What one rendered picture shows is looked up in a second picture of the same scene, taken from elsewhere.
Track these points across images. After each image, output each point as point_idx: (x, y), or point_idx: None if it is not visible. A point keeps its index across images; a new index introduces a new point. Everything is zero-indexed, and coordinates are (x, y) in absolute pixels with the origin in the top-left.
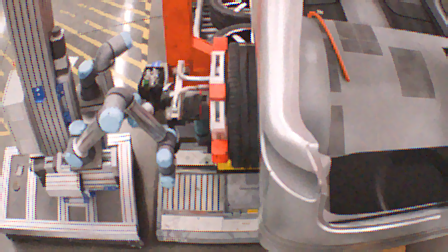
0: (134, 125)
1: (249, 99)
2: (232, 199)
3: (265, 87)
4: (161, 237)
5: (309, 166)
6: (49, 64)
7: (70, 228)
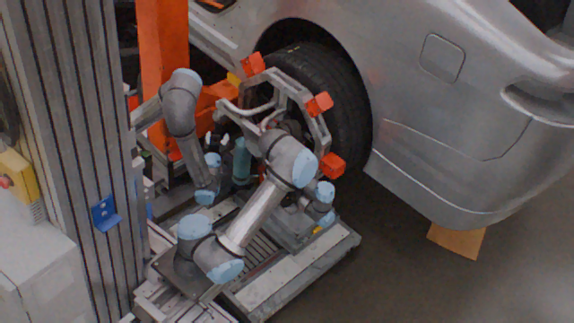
0: (218, 193)
1: (346, 99)
2: (295, 228)
3: (500, 38)
4: (258, 321)
5: None
6: (129, 144)
7: None
